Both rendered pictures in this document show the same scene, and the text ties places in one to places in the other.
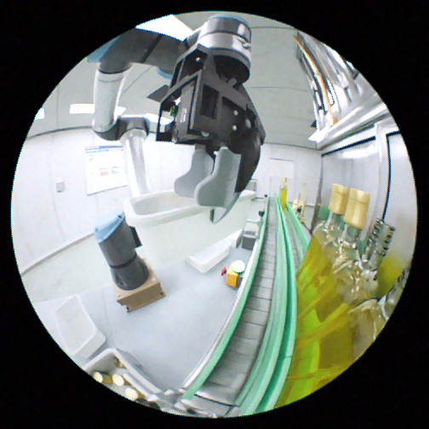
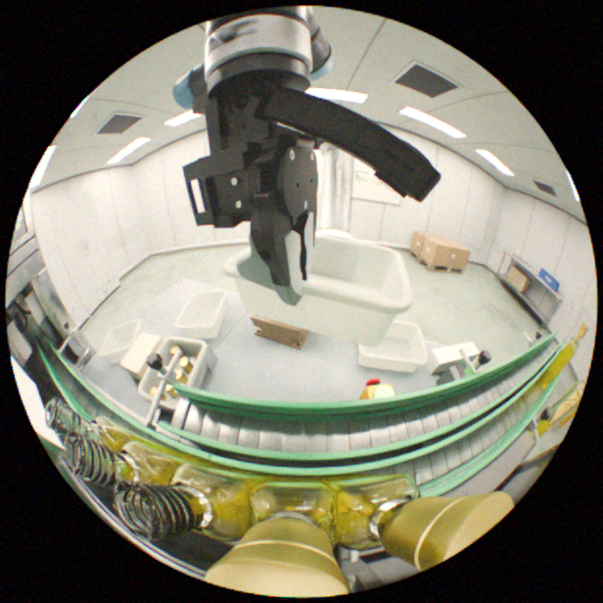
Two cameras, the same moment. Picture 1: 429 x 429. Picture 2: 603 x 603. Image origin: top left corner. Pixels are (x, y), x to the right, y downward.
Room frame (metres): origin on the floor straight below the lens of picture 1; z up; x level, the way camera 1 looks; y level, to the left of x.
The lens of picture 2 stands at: (0.10, -0.14, 1.21)
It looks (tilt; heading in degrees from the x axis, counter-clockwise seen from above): 37 degrees down; 66
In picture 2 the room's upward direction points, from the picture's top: straight up
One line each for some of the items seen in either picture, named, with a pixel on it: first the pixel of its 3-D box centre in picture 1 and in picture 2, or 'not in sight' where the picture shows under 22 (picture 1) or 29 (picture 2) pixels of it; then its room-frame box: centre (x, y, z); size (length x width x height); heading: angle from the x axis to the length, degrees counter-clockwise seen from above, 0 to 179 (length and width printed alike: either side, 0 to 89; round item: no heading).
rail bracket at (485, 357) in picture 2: (254, 224); (464, 365); (0.47, -0.18, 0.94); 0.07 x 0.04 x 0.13; 64
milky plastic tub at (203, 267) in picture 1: (206, 252); (389, 347); (0.49, 0.04, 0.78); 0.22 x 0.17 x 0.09; 140
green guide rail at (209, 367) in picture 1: (265, 210); (517, 361); (0.73, -0.35, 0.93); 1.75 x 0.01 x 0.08; 154
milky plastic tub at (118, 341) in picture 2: not in sight; (123, 344); (-0.47, 0.41, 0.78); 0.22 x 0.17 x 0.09; 1
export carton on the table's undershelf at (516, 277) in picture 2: not in sight; (519, 279); (5.76, -0.62, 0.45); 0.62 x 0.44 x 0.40; 59
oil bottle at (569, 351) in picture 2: (283, 193); (565, 356); (0.90, -0.57, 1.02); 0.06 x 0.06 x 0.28; 64
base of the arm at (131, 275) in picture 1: (125, 265); not in sight; (0.24, 0.31, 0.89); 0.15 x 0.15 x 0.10
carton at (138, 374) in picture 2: not in sight; (145, 357); (-0.31, 0.30, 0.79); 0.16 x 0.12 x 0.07; 62
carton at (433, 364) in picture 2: (236, 233); (453, 356); (0.69, -0.14, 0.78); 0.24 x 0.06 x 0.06; 155
